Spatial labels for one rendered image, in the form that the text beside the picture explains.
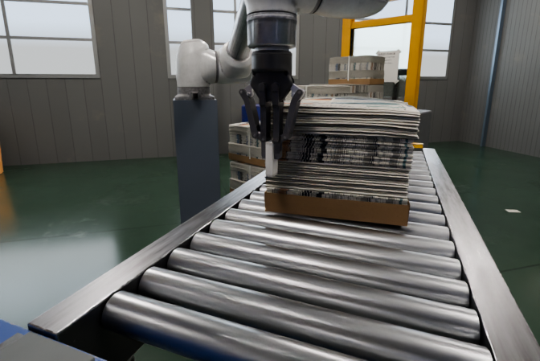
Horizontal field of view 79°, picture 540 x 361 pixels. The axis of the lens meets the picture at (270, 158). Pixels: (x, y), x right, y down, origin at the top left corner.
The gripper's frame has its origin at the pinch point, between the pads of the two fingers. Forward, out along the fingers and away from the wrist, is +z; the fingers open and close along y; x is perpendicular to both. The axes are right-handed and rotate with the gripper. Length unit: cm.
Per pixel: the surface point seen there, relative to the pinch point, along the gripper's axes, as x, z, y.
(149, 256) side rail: 20.6, 13.0, 13.4
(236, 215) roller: -0.8, 13.5, 8.5
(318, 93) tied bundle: -163, -8, 28
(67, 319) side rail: 35.9, 13.0, 12.4
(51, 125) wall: -246, 41, 410
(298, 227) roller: -0.5, 13.8, -5.6
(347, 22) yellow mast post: -283, -72, 29
